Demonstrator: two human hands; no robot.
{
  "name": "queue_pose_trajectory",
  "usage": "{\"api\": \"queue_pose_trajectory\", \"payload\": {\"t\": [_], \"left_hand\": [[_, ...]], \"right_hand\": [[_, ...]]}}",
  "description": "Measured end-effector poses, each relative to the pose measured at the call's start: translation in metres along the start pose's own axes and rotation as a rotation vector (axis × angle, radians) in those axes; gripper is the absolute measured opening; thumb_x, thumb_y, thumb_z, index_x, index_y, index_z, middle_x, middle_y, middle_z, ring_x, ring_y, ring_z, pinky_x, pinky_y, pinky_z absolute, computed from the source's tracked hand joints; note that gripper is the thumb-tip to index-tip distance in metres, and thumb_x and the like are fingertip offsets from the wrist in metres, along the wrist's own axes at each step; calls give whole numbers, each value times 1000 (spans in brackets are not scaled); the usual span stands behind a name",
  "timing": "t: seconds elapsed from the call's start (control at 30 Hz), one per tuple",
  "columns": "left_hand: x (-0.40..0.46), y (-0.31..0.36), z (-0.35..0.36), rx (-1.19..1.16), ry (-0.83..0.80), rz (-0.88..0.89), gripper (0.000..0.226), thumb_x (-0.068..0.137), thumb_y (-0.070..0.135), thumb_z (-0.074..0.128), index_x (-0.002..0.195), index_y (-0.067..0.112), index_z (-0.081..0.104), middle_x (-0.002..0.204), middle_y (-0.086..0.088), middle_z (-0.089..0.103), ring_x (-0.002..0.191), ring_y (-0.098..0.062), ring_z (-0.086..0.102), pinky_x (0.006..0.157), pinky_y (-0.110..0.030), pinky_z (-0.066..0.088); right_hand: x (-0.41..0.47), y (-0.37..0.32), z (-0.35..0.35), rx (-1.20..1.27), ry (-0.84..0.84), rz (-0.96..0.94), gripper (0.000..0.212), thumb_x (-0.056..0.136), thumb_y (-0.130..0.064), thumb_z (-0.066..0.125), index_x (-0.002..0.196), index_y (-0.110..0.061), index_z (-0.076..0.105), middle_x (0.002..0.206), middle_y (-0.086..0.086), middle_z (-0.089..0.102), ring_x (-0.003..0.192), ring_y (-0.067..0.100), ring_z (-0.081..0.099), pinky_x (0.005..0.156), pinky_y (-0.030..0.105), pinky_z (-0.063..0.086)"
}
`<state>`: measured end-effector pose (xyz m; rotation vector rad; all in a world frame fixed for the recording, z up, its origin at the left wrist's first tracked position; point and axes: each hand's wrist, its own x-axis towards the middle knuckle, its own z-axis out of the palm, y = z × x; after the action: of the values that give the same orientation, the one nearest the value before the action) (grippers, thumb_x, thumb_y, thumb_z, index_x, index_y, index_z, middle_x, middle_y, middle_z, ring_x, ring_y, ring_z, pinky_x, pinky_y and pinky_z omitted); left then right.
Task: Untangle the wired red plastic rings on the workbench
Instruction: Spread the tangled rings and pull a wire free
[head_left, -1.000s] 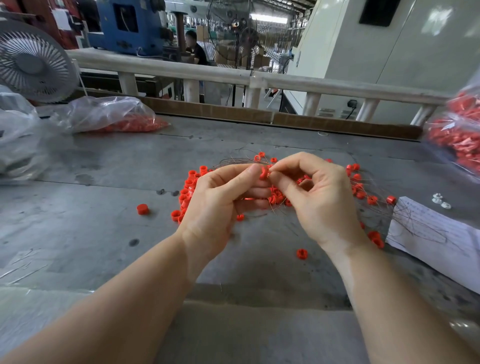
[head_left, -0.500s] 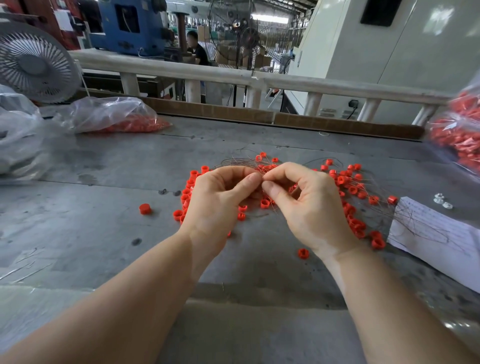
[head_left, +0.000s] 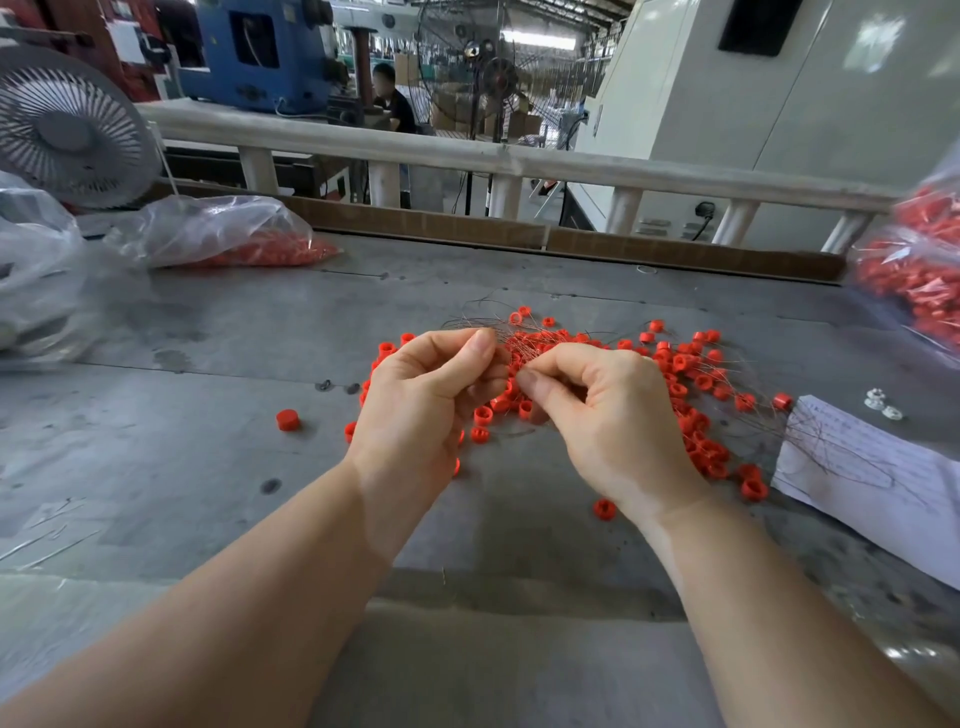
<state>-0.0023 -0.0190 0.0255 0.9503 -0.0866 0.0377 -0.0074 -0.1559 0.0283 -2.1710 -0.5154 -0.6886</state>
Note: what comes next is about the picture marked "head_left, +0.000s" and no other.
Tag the clear bag with red pieces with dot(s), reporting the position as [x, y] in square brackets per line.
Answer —
[225, 231]

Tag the person's left hand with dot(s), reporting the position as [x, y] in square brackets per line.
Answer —
[417, 428]

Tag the small clear plastic piece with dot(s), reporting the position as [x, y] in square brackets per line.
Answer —
[875, 398]
[893, 413]

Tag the lone red ring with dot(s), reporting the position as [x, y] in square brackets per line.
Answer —
[288, 420]

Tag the white metal railing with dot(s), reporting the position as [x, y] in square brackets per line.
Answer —
[398, 146]

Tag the person's right forearm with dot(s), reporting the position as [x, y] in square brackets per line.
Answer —
[788, 623]

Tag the pile of red plastic rings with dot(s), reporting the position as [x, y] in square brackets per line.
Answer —
[690, 393]

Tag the black pedestal fan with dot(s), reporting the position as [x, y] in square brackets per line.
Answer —
[500, 83]

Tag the white desk fan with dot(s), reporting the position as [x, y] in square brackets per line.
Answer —
[72, 128]

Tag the person's right hand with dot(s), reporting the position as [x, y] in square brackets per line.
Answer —
[623, 428]

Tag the brown wooden board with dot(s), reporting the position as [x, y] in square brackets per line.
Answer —
[470, 230]

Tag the person's left forearm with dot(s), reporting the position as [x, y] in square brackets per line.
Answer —
[188, 630]

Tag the crumpled clear plastic bag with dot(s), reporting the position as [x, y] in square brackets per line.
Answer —
[33, 275]

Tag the white paper sheet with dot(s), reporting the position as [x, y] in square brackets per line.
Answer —
[878, 492]

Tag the blue industrial machine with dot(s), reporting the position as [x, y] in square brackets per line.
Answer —
[288, 66]

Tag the large grey machine cabinet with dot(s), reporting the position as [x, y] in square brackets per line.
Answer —
[861, 102]

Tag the red industrial machine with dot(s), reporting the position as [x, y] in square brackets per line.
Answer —
[72, 33]

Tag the large clear bag red pieces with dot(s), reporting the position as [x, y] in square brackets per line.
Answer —
[918, 270]

